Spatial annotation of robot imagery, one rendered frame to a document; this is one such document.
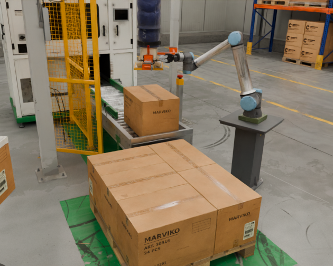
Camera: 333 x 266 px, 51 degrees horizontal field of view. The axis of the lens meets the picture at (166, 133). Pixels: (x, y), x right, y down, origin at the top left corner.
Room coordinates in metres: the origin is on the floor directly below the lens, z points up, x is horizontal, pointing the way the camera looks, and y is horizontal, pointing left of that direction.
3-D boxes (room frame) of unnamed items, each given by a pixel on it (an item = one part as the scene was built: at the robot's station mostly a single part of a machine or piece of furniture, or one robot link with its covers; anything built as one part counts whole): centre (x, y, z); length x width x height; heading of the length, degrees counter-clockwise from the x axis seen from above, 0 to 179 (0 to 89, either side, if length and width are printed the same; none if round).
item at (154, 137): (3.27, 0.04, 0.58); 0.70 x 0.03 x 0.06; 117
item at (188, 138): (3.27, 0.04, 0.47); 0.70 x 0.03 x 0.15; 117
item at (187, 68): (3.52, -0.19, 1.23); 0.12 x 0.09 x 0.12; 155
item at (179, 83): (4.01, -0.14, 0.50); 0.07 x 0.07 x 1.00; 27
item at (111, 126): (4.16, 0.87, 0.50); 2.31 x 0.05 x 0.19; 27
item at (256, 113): (3.38, -0.87, 0.84); 0.19 x 0.19 x 0.10
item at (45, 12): (3.51, 1.19, 1.62); 0.20 x 0.05 x 0.30; 27
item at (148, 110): (3.57, 0.18, 0.75); 0.60 x 0.40 x 0.40; 25
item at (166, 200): (2.54, 0.00, 0.34); 1.20 x 1.00 x 0.40; 27
